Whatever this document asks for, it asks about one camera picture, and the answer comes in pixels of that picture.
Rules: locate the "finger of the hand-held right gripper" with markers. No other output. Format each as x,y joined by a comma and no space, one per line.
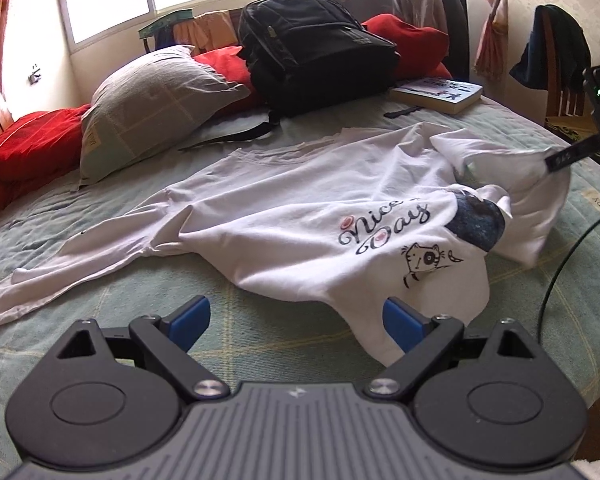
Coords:
572,155

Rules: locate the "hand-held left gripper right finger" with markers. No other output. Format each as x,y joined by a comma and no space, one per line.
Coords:
400,325

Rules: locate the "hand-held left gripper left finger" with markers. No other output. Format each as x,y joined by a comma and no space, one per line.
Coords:
192,322

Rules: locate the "white printed long-sleeve shirt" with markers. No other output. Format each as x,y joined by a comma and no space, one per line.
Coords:
280,220

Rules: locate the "wooden chair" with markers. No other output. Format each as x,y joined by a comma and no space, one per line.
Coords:
572,105

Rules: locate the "dark green garment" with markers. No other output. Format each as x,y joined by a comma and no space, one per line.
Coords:
555,50

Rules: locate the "paperback book with blue cover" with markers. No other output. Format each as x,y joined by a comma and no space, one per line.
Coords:
435,95

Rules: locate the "red cloth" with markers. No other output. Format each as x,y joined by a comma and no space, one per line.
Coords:
410,42

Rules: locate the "grey pillow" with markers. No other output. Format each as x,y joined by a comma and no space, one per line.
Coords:
150,105

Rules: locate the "red pillow at headboard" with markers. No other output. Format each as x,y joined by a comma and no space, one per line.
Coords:
30,150

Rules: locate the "black backpack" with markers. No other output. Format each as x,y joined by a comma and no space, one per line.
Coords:
315,55

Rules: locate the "orange fabric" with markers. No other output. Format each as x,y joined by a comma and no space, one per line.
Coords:
210,30

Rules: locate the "metal wall hook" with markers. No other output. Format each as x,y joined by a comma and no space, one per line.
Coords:
35,74

